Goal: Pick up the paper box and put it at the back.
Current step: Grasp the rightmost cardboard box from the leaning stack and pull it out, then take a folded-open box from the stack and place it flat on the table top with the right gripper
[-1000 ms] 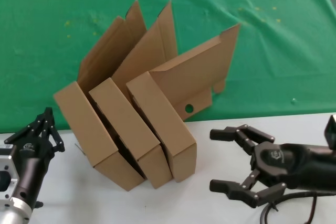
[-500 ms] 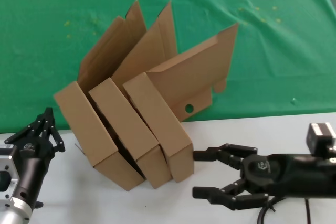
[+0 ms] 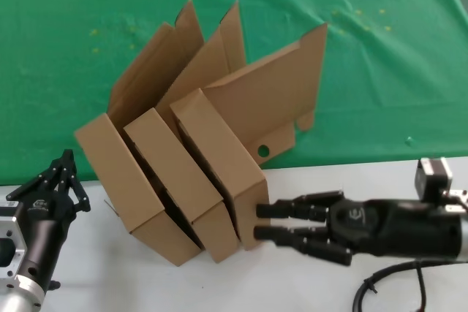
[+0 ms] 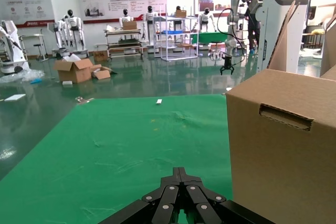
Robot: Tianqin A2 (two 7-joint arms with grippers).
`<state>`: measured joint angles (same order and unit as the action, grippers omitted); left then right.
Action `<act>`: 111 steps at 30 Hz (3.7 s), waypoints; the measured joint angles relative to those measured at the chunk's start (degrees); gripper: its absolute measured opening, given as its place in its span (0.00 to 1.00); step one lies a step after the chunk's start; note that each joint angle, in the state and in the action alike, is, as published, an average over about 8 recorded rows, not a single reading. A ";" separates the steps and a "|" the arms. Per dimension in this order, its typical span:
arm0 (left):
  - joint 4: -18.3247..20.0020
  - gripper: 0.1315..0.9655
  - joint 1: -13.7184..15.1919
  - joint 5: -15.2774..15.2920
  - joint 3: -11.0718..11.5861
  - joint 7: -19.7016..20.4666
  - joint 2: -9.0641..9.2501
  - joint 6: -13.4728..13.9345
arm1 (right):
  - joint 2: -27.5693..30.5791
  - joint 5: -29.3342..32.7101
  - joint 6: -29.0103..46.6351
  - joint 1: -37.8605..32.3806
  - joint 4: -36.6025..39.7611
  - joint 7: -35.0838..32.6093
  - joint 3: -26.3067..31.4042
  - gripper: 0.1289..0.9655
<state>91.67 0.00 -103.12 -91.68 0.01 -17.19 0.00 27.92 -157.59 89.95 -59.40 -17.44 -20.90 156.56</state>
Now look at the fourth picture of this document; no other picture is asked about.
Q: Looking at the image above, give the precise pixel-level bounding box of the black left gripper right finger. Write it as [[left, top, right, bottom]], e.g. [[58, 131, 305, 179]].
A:
[[179, 167, 278, 224]]

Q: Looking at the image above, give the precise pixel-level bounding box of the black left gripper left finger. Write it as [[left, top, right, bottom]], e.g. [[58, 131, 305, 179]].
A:
[[98, 167, 181, 224]]

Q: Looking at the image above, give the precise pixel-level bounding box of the green table cloth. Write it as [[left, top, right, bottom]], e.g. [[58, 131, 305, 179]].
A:
[[0, 94, 234, 224]]

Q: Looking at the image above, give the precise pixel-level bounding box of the silver metal binder clip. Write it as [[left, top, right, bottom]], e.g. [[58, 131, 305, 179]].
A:
[[75, 97, 95, 105]]

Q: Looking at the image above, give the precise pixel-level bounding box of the black claw gripper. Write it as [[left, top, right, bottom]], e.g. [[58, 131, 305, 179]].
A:
[[219, 56, 235, 76]]

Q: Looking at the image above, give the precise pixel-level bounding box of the small open cardboard carton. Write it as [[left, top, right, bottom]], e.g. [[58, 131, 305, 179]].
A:
[[90, 64, 111, 80]]

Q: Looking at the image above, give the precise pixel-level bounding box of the red seat stool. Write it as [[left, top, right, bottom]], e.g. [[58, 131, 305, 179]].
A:
[[209, 40, 224, 62]]

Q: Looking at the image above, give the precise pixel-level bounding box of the large open cardboard carton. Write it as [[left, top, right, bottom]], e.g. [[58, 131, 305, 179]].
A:
[[53, 58, 95, 84]]

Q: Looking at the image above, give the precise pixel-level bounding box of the closed cardboard carton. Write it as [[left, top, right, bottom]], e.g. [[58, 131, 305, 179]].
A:
[[93, 50, 109, 62]]

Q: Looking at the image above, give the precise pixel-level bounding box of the metal trolley cart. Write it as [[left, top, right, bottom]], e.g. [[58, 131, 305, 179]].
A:
[[104, 24, 144, 60]]

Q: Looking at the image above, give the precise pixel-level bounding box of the green covered table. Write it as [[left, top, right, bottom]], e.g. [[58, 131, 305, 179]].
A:
[[190, 31, 229, 51]]

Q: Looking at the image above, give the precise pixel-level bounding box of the white foam board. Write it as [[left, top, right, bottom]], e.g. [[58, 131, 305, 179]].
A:
[[4, 93, 27, 103]]

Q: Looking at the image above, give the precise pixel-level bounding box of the person in dark clothes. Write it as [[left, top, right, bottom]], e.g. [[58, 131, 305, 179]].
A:
[[244, 0, 263, 56]]

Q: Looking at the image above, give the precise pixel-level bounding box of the white machine cabinet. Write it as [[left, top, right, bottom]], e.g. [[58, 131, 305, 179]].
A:
[[248, 0, 310, 74]]

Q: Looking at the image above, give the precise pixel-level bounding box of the clear plastic wrap pile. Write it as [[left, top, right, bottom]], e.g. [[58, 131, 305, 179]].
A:
[[0, 68, 46, 84]]

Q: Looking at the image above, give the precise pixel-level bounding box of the round stool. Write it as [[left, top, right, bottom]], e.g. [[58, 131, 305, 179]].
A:
[[33, 34, 49, 62]]

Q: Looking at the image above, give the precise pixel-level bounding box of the white mobile robot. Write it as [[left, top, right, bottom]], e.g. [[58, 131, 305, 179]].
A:
[[0, 20, 30, 74]]

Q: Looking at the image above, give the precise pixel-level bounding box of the white frame shelf rack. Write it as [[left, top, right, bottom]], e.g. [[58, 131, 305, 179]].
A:
[[153, 15, 200, 62]]

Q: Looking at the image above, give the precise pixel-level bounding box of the wall poster with icons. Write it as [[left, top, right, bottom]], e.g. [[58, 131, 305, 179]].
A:
[[0, 0, 55, 28]]

